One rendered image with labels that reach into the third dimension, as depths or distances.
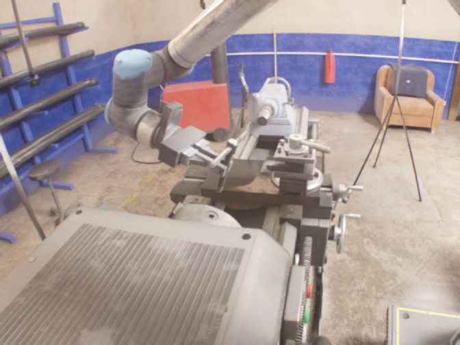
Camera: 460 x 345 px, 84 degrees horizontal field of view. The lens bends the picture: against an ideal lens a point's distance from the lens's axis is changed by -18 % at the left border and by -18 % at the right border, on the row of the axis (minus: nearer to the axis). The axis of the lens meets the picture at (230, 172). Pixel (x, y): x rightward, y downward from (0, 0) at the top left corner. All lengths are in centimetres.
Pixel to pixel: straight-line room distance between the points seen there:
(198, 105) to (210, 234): 361
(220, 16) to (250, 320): 58
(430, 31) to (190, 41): 501
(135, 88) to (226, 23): 26
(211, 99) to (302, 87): 188
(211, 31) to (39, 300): 62
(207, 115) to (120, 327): 383
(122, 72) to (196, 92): 336
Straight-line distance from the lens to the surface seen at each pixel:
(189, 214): 81
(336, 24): 520
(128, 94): 75
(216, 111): 414
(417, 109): 486
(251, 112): 203
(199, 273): 48
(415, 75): 503
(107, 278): 52
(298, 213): 135
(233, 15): 67
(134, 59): 74
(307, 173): 126
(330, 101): 541
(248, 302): 45
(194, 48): 74
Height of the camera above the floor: 169
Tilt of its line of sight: 29 degrees down
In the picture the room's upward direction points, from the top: 5 degrees counter-clockwise
